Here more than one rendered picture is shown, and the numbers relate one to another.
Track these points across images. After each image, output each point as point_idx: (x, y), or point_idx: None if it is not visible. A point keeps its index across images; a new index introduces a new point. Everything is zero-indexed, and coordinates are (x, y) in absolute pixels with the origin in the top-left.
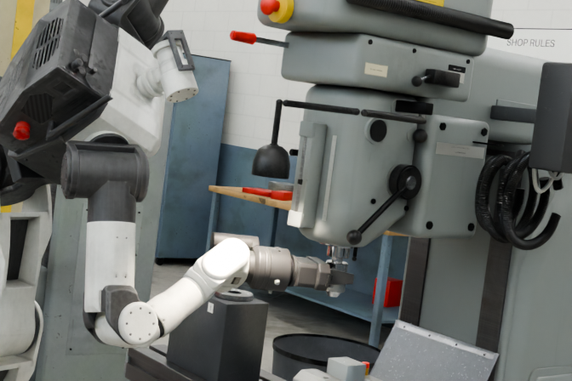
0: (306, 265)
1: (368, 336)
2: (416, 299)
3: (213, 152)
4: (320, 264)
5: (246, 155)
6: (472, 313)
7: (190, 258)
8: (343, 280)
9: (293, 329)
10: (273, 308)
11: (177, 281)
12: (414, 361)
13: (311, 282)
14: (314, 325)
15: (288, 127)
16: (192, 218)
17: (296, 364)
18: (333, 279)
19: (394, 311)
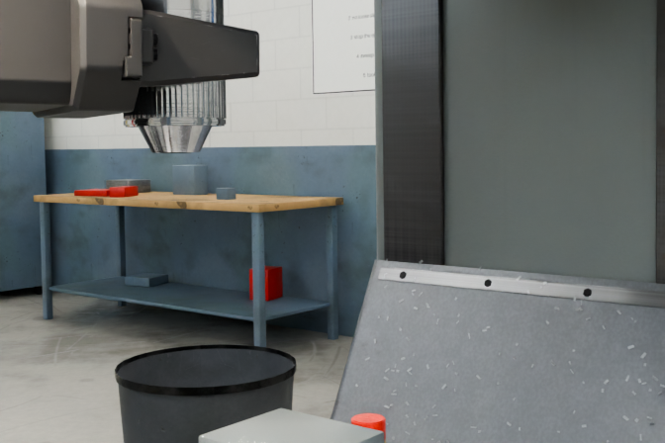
0: None
1: (252, 338)
2: (427, 192)
3: (37, 160)
4: None
5: (77, 157)
6: (626, 186)
7: (31, 289)
8: (213, 58)
9: (159, 347)
10: (134, 326)
11: (13, 316)
12: (458, 367)
13: (48, 73)
14: (185, 337)
15: (122, 117)
16: (24, 240)
17: (156, 400)
18: (163, 57)
19: (278, 304)
